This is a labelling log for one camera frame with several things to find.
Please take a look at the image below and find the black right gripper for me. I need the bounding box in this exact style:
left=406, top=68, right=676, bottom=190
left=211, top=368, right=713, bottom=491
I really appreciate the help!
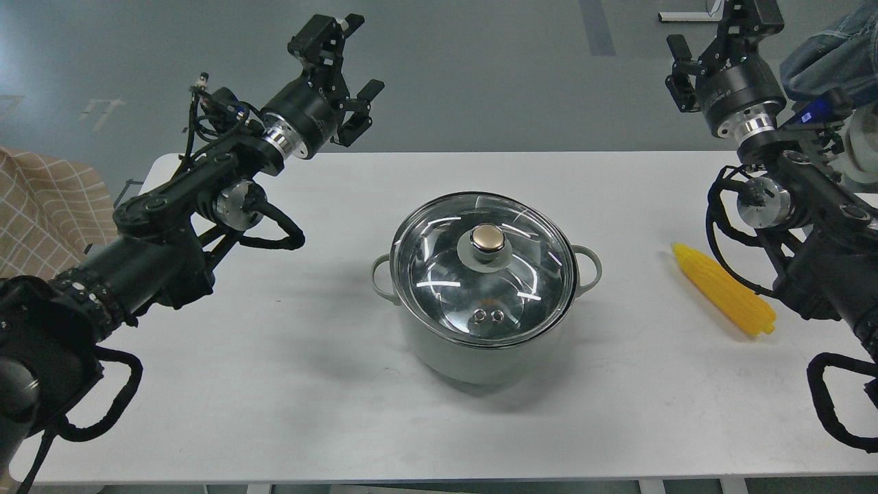
left=665, top=1, right=786, bottom=139

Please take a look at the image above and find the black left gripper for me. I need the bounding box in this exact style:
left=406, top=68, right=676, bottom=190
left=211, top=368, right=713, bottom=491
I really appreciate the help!
left=261, top=13, right=385, bottom=160

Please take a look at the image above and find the glass pot lid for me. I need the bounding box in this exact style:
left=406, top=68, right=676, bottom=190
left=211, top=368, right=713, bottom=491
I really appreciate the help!
left=388, top=191, right=593, bottom=348

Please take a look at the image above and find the yellow corn cob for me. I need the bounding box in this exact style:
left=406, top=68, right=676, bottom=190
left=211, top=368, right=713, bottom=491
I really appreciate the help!
left=672, top=243, right=776, bottom=337

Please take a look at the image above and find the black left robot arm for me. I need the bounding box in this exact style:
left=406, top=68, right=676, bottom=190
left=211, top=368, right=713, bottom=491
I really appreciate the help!
left=2, top=13, right=385, bottom=493

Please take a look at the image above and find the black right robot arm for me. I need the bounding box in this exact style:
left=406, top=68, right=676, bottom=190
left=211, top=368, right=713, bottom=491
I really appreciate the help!
left=665, top=1, right=876, bottom=453

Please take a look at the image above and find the grey-green steel pot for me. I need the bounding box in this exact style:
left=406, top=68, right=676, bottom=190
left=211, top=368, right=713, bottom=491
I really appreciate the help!
left=370, top=244, right=603, bottom=386

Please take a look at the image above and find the white stand base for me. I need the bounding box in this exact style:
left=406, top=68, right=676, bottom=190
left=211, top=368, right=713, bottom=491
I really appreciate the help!
left=658, top=10, right=722, bottom=24

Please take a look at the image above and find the blue denim clothing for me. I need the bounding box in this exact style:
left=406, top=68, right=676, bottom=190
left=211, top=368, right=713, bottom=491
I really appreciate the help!
left=779, top=1, right=877, bottom=107

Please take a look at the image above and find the beige checkered cloth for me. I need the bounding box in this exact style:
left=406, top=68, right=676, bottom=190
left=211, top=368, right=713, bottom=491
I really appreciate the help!
left=1, top=147, right=118, bottom=279

